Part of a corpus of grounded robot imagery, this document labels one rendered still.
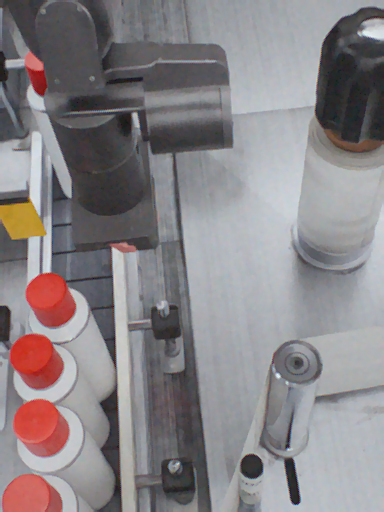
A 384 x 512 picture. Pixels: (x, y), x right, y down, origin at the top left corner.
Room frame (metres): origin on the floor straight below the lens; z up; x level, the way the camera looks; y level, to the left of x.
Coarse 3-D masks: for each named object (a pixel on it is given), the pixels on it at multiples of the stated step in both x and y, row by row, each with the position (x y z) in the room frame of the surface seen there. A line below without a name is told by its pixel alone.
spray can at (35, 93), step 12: (36, 60) 0.52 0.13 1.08; (36, 72) 0.50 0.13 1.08; (36, 84) 0.51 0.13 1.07; (36, 96) 0.51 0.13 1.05; (36, 108) 0.50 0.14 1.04; (36, 120) 0.51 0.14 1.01; (48, 120) 0.49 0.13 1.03; (48, 132) 0.50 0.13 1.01; (48, 144) 0.50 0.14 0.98; (60, 156) 0.49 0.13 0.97; (60, 168) 0.50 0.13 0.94; (60, 180) 0.50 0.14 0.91
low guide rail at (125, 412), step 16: (112, 256) 0.39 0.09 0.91; (128, 336) 0.30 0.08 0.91; (128, 352) 0.28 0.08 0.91; (128, 368) 0.26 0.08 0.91; (128, 384) 0.24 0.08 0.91; (128, 400) 0.23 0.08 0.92; (128, 416) 0.21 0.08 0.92; (128, 432) 0.20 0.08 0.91; (128, 448) 0.18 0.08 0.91; (128, 464) 0.17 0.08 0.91; (128, 480) 0.15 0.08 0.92; (128, 496) 0.14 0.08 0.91
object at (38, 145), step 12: (36, 132) 0.54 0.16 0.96; (36, 144) 0.52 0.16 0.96; (36, 156) 0.50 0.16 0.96; (36, 168) 0.49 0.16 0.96; (36, 180) 0.47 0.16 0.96; (36, 192) 0.45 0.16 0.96; (36, 204) 0.44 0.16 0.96; (36, 240) 0.39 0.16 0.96; (36, 252) 0.38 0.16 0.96; (36, 264) 0.36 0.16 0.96; (24, 468) 0.16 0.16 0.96
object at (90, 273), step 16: (64, 208) 0.49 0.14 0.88; (64, 224) 0.47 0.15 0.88; (64, 240) 0.44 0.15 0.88; (64, 256) 0.42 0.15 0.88; (80, 256) 0.42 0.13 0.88; (96, 256) 0.42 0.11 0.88; (64, 272) 0.40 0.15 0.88; (80, 272) 0.40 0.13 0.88; (96, 272) 0.39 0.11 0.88; (112, 272) 0.39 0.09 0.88; (80, 288) 0.38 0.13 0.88; (96, 288) 0.37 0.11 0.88; (112, 288) 0.37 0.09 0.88; (96, 304) 0.35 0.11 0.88; (112, 304) 0.35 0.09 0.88; (96, 320) 0.33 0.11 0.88; (112, 320) 0.33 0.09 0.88; (112, 336) 0.31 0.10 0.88; (112, 352) 0.30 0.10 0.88; (112, 400) 0.24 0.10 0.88; (112, 416) 0.23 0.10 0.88; (112, 432) 0.21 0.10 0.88; (112, 448) 0.20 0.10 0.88; (112, 464) 0.18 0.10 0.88
